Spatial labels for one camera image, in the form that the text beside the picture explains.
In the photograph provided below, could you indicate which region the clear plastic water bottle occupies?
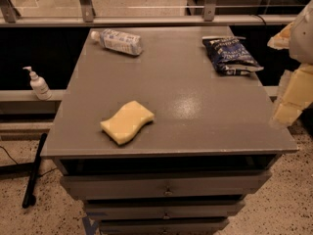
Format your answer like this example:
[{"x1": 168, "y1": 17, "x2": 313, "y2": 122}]
[{"x1": 91, "y1": 28, "x2": 143, "y2": 56}]

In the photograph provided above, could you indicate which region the grey metal window rail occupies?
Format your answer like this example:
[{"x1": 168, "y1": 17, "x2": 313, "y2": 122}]
[{"x1": 0, "y1": 0, "x2": 310, "y2": 26}]

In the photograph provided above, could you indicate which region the yellow sponge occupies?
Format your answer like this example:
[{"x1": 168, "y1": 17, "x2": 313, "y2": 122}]
[{"x1": 100, "y1": 101, "x2": 155, "y2": 145}]

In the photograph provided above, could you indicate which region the black rod on floor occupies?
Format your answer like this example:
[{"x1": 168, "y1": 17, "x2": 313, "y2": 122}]
[{"x1": 22, "y1": 133, "x2": 47, "y2": 209}]

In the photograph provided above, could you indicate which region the black floor cable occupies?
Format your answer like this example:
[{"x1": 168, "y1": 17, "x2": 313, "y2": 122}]
[{"x1": 0, "y1": 145, "x2": 60, "y2": 178}]

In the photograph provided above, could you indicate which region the white pump dispenser bottle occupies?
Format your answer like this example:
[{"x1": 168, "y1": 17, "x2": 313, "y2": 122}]
[{"x1": 24, "y1": 67, "x2": 52, "y2": 100}]

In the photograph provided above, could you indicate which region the grey drawer cabinet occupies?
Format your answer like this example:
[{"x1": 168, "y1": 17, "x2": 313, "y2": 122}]
[{"x1": 42, "y1": 26, "x2": 296, "y2": 235}]

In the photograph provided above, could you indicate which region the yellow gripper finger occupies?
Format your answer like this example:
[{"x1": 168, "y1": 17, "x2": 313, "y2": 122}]
[
  {"x1": 267, "y1": 23, "x2": 293, "y2": 50},
  {"x1": 272, "y1": 64, "x2": 313, "y2": 127}
]

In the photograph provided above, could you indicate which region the dark blue snack bag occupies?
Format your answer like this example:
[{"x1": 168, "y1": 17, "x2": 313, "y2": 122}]
[{"x1": 202, "y1": 36, "x2": 263, "y2": 75}]

